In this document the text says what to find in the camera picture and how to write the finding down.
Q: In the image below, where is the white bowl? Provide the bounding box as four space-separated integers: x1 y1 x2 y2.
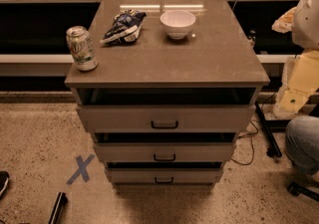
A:
159 10 196 40

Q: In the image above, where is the person leg in jeans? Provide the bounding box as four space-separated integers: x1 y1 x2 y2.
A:
285 115 319 175

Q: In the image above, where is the black shoe at left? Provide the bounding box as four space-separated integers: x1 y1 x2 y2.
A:
0 171 10 197

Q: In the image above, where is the blue tape cross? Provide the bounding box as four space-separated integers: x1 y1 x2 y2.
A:
67 154 95 185

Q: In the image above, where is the black bar bottom left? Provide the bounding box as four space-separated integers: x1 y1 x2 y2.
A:
48 192 68 224

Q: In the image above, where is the blue chip bag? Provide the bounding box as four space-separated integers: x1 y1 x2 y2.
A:
101 10 147 45

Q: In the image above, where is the grey drawer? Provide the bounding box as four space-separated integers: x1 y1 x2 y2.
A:
77 105 255 132
105 168 223 184
94 142 234 162

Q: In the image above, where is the black stand leg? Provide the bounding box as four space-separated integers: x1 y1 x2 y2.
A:
255 103 282 157

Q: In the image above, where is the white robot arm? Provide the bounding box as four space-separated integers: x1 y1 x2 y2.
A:
272 0 319 118

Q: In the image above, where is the green soda can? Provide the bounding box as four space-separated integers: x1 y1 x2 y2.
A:
66 26 98 72

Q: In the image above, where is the black floor cable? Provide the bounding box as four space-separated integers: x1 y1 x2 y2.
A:
230 92 278 166

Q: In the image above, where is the black chair base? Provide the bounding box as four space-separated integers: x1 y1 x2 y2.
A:
287 182 319 202

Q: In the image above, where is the grey drawer cabinet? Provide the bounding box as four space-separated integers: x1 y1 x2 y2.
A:
64 0 271 189

